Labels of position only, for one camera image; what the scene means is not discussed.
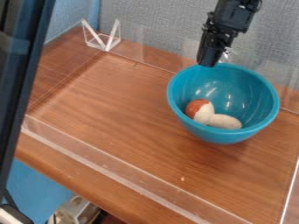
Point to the clear acrylic barrier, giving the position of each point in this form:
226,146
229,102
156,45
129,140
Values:
176,53
170,196

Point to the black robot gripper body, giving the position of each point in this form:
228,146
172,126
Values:
230,20

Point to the clear acrylic corner bracket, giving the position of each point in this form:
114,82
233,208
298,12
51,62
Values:
98,40

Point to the blue plastic bowl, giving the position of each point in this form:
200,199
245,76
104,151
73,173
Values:
240,92

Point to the clear acrylic back barrier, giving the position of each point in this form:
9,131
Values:
176,53

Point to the clear acrylic front barrier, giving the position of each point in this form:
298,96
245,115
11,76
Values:
170,196

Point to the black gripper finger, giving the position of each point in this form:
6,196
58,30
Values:
214,44

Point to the white device under table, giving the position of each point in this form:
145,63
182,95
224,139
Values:
75,211

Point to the white brown-capped toy mushroom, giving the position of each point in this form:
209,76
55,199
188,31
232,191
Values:
201,111

